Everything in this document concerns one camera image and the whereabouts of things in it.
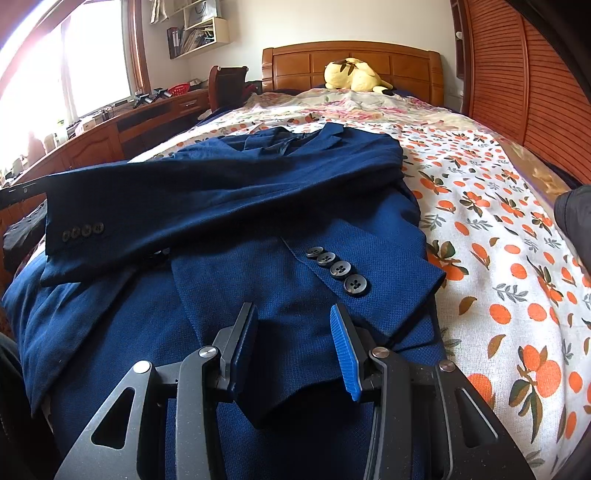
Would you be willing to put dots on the wooden desk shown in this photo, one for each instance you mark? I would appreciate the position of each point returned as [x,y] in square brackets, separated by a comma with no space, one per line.
[92,143]

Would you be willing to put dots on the wooden louvred wardrobe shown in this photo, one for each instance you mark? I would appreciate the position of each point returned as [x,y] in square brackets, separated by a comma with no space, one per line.
[517,74]

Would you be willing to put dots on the cream wall shelf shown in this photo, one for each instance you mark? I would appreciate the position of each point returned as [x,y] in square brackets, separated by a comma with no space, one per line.
[203,32]

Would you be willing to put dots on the black binders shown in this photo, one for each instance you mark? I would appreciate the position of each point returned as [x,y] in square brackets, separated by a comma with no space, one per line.
[174,42]

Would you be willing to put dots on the yellow plush toy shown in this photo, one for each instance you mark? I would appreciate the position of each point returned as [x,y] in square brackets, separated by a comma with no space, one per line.
[355,74]

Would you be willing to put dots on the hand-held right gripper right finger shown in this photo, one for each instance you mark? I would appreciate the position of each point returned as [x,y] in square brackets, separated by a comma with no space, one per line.
[346,355]

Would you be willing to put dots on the window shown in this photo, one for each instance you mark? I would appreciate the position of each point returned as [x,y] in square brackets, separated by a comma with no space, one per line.
[78,55]

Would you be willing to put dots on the pink floral blanket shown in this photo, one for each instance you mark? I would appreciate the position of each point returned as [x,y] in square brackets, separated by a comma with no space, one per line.
[369,108]

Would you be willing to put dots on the white paper bag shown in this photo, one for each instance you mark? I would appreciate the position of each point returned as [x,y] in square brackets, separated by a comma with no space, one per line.
[203,8]

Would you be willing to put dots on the navy blue blazer jacket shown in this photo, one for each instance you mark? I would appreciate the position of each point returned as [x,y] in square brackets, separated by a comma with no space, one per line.
[231,207]

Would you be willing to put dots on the dark grey garment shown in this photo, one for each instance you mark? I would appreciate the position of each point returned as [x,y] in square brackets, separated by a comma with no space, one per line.
[575,221]

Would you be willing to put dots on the black gadgets on desk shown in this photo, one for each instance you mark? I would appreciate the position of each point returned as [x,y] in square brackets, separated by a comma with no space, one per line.
[150,98]

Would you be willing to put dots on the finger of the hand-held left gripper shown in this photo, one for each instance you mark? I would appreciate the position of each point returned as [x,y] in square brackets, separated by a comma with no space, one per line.
[18,194]

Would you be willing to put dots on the red basket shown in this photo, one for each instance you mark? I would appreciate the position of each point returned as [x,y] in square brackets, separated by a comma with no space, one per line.
[178,88]

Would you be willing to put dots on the black garment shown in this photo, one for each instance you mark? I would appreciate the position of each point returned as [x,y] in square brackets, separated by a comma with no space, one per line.
[23,240]

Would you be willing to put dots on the wooden headboard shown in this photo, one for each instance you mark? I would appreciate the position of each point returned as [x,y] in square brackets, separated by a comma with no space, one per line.
[295,64]

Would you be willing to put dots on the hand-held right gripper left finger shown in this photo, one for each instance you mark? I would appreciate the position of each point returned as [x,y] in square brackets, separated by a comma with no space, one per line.
[242,350]

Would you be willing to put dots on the dark wooden chair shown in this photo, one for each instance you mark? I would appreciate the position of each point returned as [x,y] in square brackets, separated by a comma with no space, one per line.
[226,87]

